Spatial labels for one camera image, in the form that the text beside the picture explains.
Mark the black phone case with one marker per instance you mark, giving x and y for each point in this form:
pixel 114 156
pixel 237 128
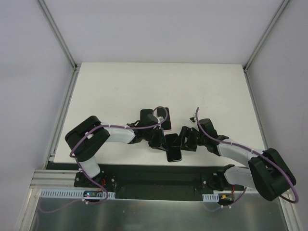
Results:
pixel 145 112
pixel 173 161

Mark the left aluminium frame post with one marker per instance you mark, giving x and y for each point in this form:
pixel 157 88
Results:
pixel 57 33

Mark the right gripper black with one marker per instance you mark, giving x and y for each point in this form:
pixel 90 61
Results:
pixel 186 138

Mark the blue phone black screen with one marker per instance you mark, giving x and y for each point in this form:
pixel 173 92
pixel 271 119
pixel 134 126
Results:
pixel 166 118

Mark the right white cable duct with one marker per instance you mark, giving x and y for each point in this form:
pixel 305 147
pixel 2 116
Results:
pixel 210 198

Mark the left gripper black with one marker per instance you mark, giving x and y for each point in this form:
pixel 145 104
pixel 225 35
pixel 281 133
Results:
pixel 157 139

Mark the white cable duct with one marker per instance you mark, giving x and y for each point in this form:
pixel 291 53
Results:
pixel 76 194
pixel 210 198

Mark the right aluminium frame post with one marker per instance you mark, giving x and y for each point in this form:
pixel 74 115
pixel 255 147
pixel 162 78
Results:
pixel 265 35

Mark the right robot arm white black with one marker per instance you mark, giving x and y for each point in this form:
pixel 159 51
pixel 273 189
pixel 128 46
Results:
pixel 263 170

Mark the left white cable duct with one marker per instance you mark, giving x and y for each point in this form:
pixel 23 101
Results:
pixel 76 194

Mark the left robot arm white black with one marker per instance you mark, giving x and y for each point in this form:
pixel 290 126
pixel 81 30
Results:
pixel 89 136

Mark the aluminium frame post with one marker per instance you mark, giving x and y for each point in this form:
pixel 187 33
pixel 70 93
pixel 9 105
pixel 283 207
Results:
pixel 265 35
pixel 57 33

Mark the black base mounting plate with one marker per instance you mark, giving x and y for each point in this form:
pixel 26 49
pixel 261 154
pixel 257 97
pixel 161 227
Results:
pixel 167 183

